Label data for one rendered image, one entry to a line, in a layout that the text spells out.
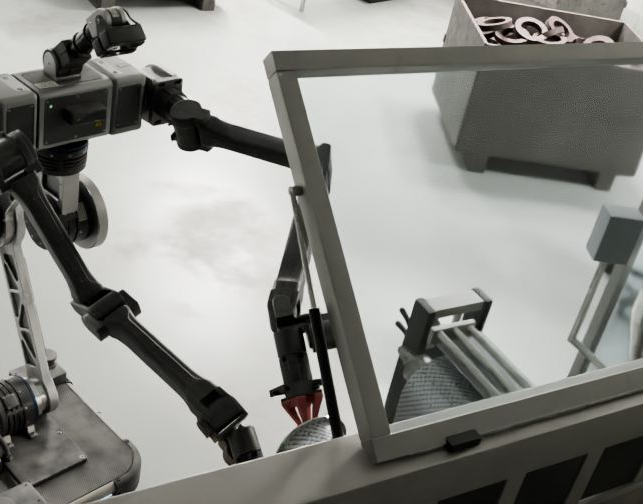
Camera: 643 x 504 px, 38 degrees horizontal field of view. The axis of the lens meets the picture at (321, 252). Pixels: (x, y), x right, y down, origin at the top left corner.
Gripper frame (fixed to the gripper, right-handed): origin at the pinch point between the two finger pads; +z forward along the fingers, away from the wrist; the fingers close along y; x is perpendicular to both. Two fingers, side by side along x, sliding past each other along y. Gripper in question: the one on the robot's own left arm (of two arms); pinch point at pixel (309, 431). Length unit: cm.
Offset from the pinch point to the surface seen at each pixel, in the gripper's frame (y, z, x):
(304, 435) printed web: 5.5, 1.1, 8.3
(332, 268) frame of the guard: 24, -15, 60
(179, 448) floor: -37, -14, -167
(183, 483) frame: 47, 7, 55
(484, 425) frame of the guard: 7, 8, 60
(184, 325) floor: -63, -67, -206
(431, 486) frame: 15, 14, 57
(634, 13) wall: -585, -326, -336
